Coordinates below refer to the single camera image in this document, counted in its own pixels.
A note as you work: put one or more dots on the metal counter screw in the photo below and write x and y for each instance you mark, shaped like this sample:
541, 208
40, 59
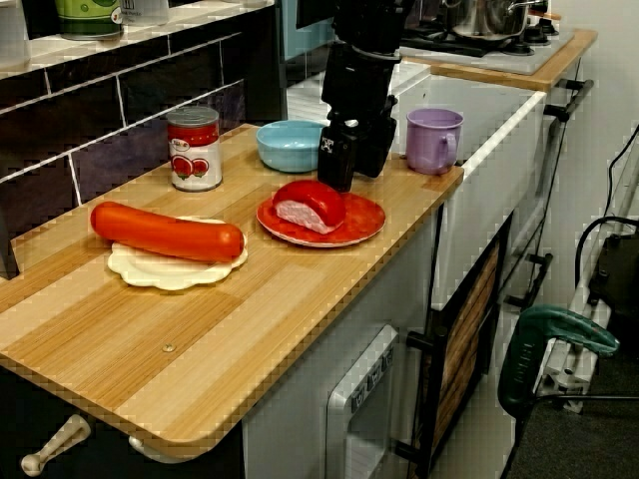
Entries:
169, 347

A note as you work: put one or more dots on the black burner grate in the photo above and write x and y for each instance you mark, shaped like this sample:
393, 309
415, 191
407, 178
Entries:
449, 47

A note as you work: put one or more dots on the white stove cabinet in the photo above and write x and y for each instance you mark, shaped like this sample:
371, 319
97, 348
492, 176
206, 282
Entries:
569, 149

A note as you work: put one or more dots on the aluminium frame rail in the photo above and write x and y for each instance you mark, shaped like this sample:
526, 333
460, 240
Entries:
564, 369

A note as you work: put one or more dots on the steel cooking pot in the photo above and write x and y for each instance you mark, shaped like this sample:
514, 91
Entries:
484, 20

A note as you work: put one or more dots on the grey toy stove top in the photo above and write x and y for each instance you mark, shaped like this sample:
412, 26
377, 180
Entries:
524, 62

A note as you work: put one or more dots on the green label tin can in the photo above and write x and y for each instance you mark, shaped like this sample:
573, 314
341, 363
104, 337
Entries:
87, 17

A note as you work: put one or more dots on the tomato label tin can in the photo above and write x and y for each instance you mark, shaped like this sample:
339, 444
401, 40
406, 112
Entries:
194, 149

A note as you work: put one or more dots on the dark upright panel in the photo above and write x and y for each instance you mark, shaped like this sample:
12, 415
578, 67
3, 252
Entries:
264, 75

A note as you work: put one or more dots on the orange toy sausage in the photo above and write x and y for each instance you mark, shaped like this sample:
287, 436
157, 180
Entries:
165, 232

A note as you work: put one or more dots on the light blue bowl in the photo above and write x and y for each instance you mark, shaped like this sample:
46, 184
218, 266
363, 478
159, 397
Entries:
284, 144

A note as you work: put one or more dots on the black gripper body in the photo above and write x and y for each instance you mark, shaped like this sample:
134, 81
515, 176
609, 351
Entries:
357, 85

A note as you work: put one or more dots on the small white lidded jar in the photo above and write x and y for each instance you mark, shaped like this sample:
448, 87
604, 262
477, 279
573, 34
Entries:
145, 12

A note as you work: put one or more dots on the toy ham slice red rind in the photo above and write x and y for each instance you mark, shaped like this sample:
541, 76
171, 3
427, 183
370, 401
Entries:
309, 199

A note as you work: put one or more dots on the white counter cabinet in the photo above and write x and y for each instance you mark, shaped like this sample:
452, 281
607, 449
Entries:
289, 399

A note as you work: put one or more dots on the white appliance door grey frame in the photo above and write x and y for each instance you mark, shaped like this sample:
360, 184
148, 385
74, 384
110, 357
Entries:
339, 414

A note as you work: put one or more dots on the black cabinet front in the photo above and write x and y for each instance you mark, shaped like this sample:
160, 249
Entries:
100, 459

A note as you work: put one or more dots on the purple plastic mug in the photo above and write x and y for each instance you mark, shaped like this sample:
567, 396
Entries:
424, 140

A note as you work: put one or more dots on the wood panel door black frame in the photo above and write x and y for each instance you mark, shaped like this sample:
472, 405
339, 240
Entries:
469, 324

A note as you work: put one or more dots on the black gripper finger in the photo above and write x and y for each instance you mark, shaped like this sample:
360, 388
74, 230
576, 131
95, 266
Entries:
337, 159
374, 149

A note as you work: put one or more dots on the red plate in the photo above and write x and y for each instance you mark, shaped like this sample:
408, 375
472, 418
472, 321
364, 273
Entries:
364, 219

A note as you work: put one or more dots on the black box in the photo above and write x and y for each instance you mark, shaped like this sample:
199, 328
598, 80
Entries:
619, 279

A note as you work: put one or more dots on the cream scalloped plate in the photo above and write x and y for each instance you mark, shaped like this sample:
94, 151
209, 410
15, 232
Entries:
165, 277

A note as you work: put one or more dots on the white toy sink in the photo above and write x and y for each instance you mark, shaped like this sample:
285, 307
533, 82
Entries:
489, 199

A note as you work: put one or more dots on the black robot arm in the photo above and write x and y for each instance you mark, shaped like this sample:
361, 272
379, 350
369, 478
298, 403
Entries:
369, 25

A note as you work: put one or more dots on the translucent plastic container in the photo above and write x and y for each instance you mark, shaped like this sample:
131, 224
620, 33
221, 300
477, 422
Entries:
12, 35

